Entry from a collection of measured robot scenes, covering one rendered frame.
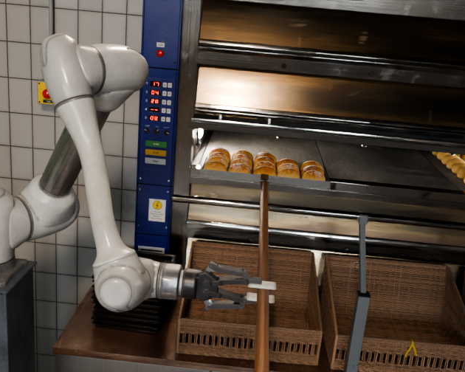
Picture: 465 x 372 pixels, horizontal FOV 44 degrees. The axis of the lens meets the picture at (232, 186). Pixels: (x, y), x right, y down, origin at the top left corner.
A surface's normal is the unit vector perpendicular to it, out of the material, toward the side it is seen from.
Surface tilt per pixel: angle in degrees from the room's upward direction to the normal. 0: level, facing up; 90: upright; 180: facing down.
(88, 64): 59
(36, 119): 90
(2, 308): 90
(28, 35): 90
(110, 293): 79
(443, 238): 70
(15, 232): 91
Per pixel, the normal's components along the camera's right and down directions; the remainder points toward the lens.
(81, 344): 0.08, -0.95
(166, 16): -0.06, 0.29
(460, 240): -0.03, -0.04
